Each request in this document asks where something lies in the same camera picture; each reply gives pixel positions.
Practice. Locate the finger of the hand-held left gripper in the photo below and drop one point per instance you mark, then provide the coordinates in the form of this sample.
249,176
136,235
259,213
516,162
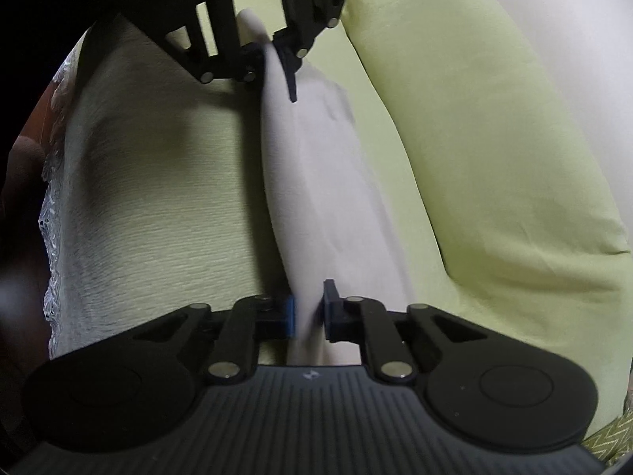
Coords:
252,62
296,39

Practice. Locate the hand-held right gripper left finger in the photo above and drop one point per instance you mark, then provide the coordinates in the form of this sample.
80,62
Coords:
291,316

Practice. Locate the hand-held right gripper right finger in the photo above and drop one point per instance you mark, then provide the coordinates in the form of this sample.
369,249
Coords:
332,316

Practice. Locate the white garment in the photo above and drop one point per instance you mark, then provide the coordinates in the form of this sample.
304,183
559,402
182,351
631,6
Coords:
316,183

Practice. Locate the green zigzag patterned cloth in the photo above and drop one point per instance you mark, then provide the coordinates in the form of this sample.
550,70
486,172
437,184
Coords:
611,435

